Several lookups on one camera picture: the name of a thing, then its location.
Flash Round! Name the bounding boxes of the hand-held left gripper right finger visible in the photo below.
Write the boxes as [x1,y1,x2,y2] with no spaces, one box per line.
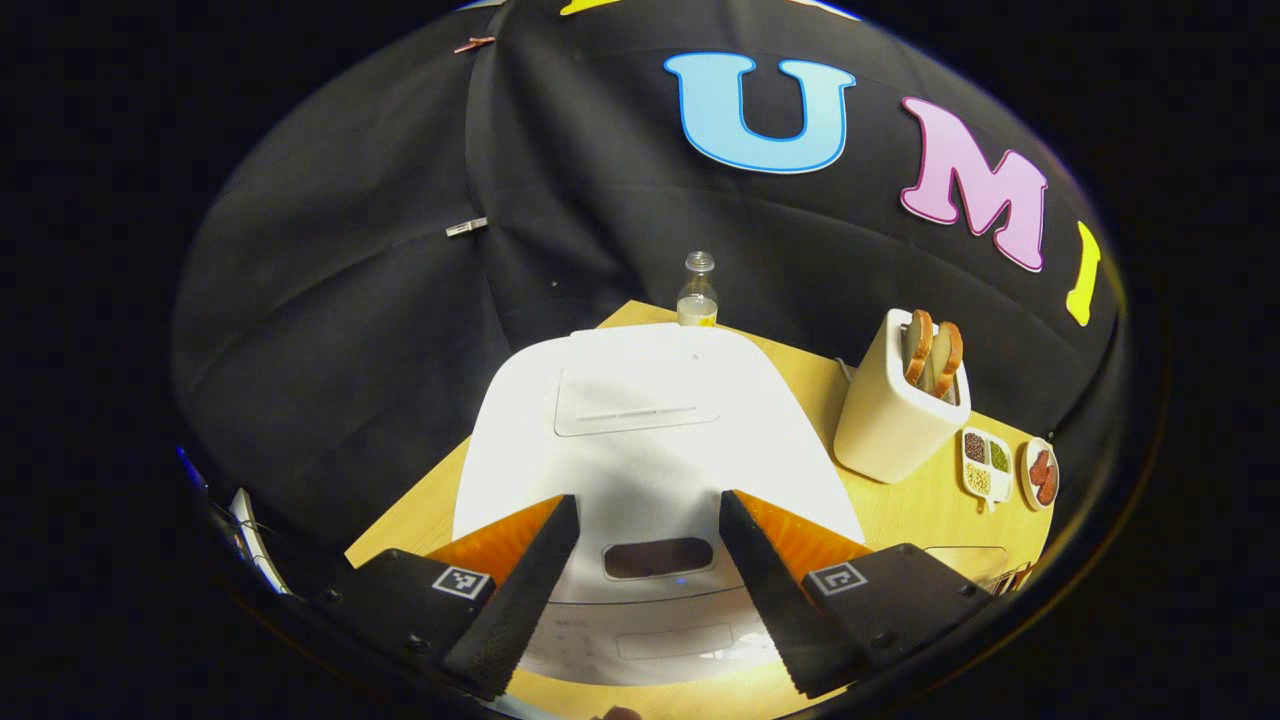
[718,489,996,699]

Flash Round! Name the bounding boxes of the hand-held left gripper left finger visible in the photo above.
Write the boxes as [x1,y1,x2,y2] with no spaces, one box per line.
[310,494,581,701]

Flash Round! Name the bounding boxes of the white rice cooker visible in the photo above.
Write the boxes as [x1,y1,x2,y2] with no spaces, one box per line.
[452,323,867,687]

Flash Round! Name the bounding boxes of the white toaster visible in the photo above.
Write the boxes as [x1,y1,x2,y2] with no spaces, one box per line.
[833,308,972,485]

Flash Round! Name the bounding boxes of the white divided grain dish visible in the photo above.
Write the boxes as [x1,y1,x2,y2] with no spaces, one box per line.
[961,427,1014,513]

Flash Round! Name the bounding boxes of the white round plate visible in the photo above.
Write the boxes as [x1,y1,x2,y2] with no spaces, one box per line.
[1018,437,1061,511]

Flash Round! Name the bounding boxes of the bread slice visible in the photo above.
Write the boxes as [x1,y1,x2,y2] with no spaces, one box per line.
[933,321,964,401]
[904,309,934,388]

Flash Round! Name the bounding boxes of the small glass bottle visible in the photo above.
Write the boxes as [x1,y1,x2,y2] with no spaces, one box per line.
[676,251,720,328]

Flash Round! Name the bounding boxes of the black backdrop cloth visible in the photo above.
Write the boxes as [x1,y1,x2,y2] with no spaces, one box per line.
[170,0,1121,561]

